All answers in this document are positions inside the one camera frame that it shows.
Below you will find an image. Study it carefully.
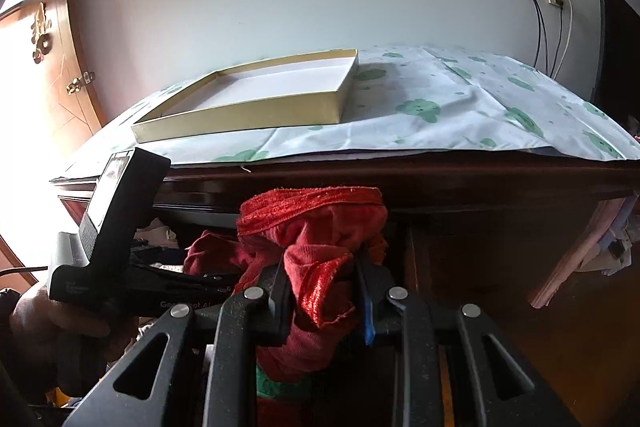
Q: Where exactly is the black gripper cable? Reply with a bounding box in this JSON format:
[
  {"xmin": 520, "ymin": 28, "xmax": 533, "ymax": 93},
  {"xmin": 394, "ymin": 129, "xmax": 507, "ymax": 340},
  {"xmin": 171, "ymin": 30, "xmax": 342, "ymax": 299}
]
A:
[{"xmin": 0, "ymin": 265, "xmax": 52, "ymax": 278}]

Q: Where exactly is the pink cloth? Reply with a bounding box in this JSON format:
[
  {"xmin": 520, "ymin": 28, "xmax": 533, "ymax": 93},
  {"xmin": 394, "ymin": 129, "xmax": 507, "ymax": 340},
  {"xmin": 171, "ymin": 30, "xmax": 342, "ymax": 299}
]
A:
[{"xmin": 530, "ymin": 197, "xmax": 626, "ymax": 309}]

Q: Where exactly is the white green-print cloth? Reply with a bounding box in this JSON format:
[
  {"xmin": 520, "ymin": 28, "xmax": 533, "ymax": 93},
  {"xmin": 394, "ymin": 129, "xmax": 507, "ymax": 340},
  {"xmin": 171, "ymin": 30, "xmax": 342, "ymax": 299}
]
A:
[{"xmin": 65, "ymin": 44, "xmax": 628, "ymax": 165}]

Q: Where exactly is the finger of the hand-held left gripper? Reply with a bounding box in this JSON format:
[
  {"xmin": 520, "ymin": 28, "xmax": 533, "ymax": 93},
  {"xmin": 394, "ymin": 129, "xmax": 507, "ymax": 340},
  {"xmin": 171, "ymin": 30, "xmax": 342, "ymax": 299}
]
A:
[{"xmin": 149, "ymin": 267, "xmax": 242, "ymax": 295}]

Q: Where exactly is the dark flat screen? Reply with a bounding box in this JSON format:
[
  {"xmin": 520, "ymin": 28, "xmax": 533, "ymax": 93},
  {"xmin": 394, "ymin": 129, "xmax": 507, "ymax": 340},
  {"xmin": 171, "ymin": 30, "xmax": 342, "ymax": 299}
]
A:
[{"xmin": 590, "ymin": 0, "xmax": 640, "ymax": 124}]

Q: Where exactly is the yellow object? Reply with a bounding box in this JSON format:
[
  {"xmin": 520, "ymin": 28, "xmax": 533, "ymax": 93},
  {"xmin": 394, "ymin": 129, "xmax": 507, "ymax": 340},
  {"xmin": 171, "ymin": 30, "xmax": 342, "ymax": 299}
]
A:
[{"xmin": 49, "ymin": 387, "xmax": 83, "ymax": 409}]

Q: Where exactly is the shallow gold cardboard box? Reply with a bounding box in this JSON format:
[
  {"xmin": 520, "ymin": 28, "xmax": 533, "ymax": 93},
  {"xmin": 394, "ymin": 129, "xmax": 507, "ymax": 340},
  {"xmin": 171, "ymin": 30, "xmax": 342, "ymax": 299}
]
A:
[{"xmin": 131, "ymin": 48, "xmax": 359, "ymax": 144}]

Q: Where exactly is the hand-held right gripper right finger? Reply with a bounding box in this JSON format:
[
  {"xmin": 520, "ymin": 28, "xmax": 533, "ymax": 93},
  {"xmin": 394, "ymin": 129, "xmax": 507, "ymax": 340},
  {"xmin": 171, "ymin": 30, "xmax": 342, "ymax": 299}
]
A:
[{"xmin": 352, "ymin": 256, "xmax": 583, "ymax": 427}]

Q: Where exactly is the wooden door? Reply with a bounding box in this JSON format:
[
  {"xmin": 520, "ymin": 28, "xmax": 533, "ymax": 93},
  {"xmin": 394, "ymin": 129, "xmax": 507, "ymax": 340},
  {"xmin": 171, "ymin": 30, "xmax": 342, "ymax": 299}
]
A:
[{"xmin": 0, "ymin": 0, "xmax": 108, "ymax": 288}]

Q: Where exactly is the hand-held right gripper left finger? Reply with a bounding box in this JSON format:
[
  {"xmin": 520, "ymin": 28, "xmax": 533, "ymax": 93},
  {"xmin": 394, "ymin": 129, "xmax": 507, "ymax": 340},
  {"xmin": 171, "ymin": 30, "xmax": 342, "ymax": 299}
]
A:
[{"xmin": 62, "ymin": 263, "xmax": 297, "ymax": 427}]

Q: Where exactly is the person's left hand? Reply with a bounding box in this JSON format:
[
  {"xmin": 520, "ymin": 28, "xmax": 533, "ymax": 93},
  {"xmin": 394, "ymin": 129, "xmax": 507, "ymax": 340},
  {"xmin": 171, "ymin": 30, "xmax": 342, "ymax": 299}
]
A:
[{"xmin": 9, "ymin": 283, "xmax": 139, "ymax": 362}]

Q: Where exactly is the wooden drawer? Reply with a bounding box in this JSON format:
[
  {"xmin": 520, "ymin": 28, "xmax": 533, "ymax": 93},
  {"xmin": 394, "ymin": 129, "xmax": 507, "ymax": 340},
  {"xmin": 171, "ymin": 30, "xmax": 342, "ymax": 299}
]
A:
[{"xmin": 127, "ymin": 207, "xmax": 546, "ymax": 427}]

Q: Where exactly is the red cloth sock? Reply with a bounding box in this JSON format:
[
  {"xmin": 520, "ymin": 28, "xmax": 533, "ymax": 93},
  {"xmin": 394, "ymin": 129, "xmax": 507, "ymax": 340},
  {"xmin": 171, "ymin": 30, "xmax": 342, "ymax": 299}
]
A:
[{"xmin": 235, "ymin": 186, "xmax": 390, "ymax": 383}]

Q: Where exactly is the brass door latch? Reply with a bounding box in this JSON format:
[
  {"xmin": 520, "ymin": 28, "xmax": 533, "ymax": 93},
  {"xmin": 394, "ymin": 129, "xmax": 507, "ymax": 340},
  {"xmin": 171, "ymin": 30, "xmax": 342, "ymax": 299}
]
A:
[{"xmin": 66, "ymin": 70, "xmax": 97, "ymax": 96}]

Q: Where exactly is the golden door ornament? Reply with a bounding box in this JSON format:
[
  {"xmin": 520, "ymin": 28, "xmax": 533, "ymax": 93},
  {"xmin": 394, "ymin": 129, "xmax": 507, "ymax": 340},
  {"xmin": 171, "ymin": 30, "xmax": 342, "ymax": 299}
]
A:
[{"xmin": 30, "ymin": 1, "xmax": 54, "ymax": 66}]

